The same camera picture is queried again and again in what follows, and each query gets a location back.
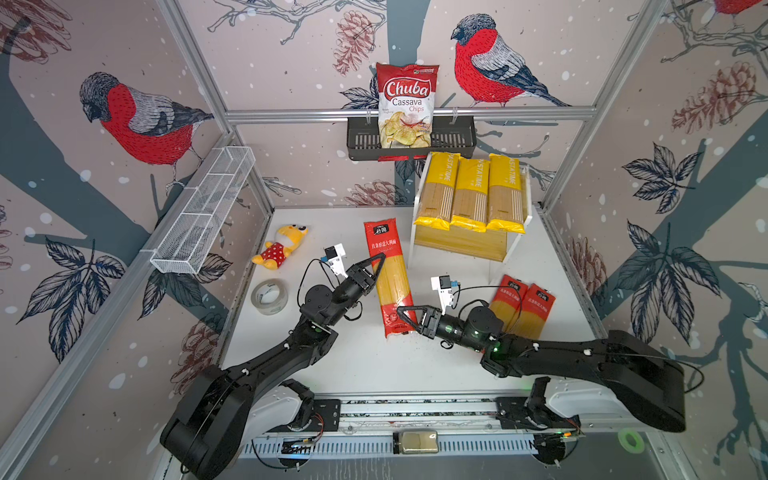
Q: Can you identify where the black wire hanging basket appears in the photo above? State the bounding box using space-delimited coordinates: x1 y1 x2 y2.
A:
346 115 478 162

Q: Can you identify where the metallic box on rail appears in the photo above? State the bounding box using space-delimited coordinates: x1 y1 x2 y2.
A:
393 430 439 455

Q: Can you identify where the green tape roll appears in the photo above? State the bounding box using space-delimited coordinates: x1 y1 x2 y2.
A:
617 428 645 455

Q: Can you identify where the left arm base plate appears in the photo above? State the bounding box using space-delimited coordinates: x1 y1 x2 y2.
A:
269 399 341 435

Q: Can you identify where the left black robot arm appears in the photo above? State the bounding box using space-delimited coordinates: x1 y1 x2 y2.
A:
160 253 386 479

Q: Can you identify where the yellow pasta bag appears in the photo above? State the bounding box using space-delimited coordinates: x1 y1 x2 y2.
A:
450 159 490 233
487 154 525 234
414 152 462 231

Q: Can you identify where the wooden two-tier shelf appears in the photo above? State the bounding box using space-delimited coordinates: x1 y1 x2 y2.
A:
411 153 533 264

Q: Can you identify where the yellow plush toy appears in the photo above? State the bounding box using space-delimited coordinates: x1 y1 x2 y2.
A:
251 224 309 270

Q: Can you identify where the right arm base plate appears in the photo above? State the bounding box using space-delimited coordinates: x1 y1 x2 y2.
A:
495 397 581 431

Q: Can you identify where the Chuba cassava chips bag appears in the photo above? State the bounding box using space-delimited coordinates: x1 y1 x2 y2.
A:
376 63 439 148

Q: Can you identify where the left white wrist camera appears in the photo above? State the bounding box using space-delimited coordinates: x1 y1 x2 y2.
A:
320 243 347 279

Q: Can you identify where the white wire mesh basket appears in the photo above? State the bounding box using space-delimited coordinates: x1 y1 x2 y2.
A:
150 146 255 275

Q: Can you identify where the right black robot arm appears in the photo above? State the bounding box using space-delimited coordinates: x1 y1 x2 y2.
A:
396 305 686 433

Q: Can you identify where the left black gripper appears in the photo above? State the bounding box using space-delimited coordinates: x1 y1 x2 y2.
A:
325 254 383 329

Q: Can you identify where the clear tape roll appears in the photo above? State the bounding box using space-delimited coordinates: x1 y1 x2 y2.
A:
251 279 288 316

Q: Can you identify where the red pasta bag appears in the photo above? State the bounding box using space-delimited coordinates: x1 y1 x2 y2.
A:
489 275 529 333
364 218 414 337
509 284 556 340

